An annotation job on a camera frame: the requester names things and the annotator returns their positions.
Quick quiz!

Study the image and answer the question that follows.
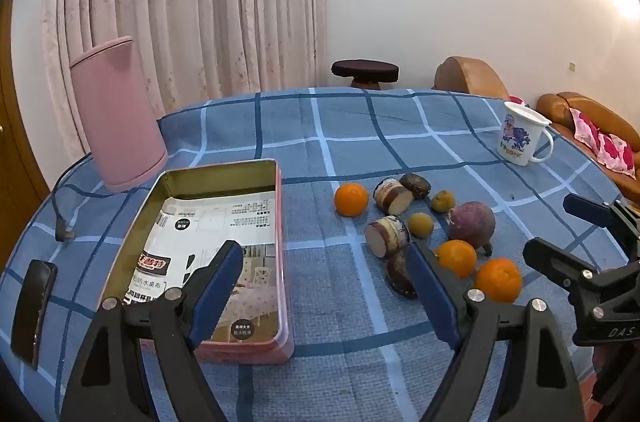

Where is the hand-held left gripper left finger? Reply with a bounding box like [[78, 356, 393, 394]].
[[60, 239, 246, 422]]

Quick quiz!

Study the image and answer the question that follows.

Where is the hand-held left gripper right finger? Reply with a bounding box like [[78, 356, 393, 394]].
[[404, 243, 586, 422]]

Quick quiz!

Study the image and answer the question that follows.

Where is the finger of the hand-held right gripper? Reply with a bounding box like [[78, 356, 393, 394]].
[[523, 238, 618, 303], [563, 193, 640, 253]]

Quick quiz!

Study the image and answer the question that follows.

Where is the dark taro end piece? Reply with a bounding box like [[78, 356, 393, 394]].
[[399, 173, 432, 200], [385, 247, 420, 299]]

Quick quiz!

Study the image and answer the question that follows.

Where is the orange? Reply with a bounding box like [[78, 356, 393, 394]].
[[475, 257, 523, 304], [436, 239, 478, 279], [334, 183, 370, 218]]

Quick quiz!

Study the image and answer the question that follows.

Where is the small yellowish-brown fruit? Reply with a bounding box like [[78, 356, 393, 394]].
[[431, 189, 457, 214], [407, 212, 435, 239]]

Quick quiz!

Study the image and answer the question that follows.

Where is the cut taro piece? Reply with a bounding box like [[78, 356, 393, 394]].
[[364, 215, 412, 259], [374, 177, 415, 215]]

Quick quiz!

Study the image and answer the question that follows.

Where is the purple round turnip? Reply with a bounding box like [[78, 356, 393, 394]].
[[447, 201, 497, 258]]

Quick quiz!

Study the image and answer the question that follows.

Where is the pink metal tin box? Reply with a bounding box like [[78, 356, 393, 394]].
[[97, 159, 296, 365]]

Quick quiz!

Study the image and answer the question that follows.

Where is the pink floral pillow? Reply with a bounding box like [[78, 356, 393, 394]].
[[568, 107, 638, 179]]

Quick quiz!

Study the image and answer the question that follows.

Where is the printed paper sheet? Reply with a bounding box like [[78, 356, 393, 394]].
[[122, 197, 278, 343]]

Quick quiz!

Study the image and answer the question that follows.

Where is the brown leather sofa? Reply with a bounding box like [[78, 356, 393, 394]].
[[536, 91, 640, 198]]

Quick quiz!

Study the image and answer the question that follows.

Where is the white printed enamel mug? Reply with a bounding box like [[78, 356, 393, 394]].
[[496, 101, 555, 166]]

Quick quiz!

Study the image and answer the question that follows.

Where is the brown leather armchair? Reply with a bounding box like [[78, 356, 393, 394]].
[[433, 56, 526, 106]]

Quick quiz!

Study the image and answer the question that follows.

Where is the blue plaid tablecloth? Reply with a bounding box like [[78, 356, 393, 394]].
[[0, 87, 640, 422]]

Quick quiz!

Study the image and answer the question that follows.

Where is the black smartphone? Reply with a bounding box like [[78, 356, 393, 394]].
[[10, 259, 58, 370]]

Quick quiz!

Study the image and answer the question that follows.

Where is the pink cylindrical container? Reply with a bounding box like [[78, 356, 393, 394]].
[[68, 36, 169, 193]]

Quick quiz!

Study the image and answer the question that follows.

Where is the dark round stool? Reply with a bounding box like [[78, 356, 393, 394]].
[[331, 59, 400, 90]]

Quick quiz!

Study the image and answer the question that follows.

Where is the wooden door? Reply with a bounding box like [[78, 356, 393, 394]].
[[0, 17, 51, 253]]

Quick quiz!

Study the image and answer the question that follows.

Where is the pink floral curtain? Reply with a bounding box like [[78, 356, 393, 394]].
[[40, 0, 328, 158]]

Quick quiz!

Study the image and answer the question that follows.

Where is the black charging cable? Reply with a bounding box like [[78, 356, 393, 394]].
[[50, 152, 96, 244]]

